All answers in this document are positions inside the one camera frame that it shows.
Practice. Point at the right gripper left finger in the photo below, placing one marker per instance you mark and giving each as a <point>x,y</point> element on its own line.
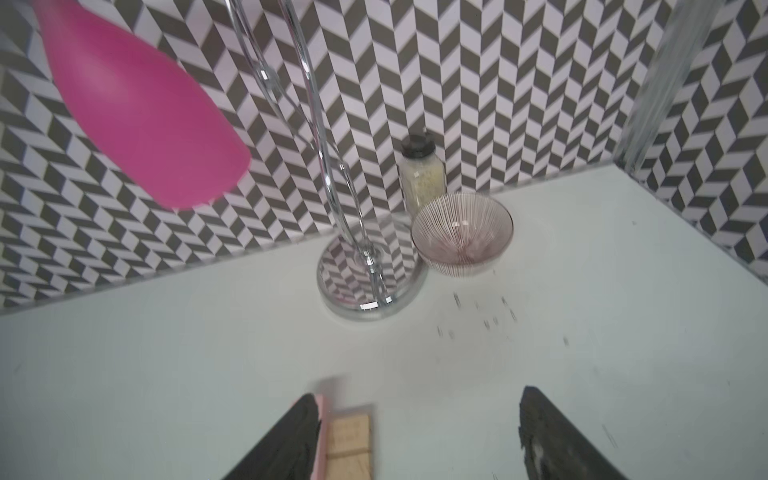
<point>289,450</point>

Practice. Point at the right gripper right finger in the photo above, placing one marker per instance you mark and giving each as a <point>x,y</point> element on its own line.
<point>554,448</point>

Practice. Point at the pink block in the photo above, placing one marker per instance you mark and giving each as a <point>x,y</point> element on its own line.
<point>320,460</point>

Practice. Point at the natural wood block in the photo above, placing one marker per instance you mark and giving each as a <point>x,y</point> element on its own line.
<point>349,448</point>

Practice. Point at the pink striped bowl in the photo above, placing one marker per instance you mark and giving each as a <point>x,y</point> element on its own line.
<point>462,234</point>

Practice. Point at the spice jar black lid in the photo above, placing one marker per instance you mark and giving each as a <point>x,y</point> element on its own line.
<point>422,172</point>

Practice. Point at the pink plastic wine glass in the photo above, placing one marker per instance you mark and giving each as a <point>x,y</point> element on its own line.
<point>140,109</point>

